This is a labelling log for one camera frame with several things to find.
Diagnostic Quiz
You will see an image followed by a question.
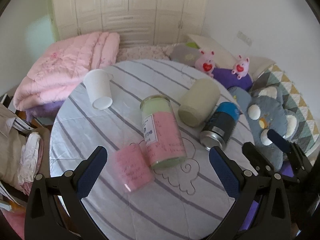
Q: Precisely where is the beige clothes pile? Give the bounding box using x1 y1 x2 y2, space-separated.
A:
1 105 50 204

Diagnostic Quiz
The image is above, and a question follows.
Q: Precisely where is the beige green cup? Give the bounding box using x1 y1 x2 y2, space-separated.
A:
178 78 220 127

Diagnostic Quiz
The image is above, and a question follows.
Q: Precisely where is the wall switch plate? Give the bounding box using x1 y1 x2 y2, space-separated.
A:
237 31 253 47

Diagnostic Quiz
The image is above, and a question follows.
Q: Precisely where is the pink folded quilt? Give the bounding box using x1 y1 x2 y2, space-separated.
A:
13 31 120 111

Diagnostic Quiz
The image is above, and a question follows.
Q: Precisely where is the green pink glass jar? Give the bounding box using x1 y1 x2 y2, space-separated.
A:
140 94 187 169

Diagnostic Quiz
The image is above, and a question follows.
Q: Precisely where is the cream white wardrobe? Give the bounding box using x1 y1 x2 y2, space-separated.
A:
52 0 207 47

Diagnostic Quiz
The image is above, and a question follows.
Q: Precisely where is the small pink plastic cup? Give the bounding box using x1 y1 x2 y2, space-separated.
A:
108 143 154 193

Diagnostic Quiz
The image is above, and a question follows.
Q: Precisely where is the blue black drink can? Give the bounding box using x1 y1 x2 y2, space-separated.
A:
199 102 240 151

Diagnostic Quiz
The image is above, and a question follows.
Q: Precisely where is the white paper cup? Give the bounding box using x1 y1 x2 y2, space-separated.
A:
84 69 113 111

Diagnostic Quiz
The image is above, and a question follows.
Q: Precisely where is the white headboard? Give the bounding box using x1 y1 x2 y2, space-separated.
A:
187 34 276 81

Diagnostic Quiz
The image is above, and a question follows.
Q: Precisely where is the left pink bunny plush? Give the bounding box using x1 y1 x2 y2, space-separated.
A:
195 49 215 77

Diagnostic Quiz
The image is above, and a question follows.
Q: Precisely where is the purple cushion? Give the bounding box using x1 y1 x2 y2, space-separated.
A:
212 68 253 91

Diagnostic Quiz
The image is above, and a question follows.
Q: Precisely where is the grey embroidered pillow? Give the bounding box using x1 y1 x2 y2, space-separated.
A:
169 44 201 67

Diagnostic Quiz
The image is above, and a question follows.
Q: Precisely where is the blue grey plush toy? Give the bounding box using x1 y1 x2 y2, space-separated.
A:
228 86 298 171

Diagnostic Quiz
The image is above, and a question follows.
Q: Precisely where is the triangle pattern quilt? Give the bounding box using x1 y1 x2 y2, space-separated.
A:
251 64 319 156

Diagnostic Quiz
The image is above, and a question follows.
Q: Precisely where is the pink bunny plush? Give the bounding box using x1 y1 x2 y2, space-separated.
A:
195 49 215 77
232 55 249 80

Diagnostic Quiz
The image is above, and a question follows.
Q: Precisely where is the right pink bunny plush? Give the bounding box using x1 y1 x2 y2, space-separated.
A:
232 55 249 80

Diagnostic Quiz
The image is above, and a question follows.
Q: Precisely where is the heart pattern bed sheet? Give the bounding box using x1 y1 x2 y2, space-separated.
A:
116 44 176 62

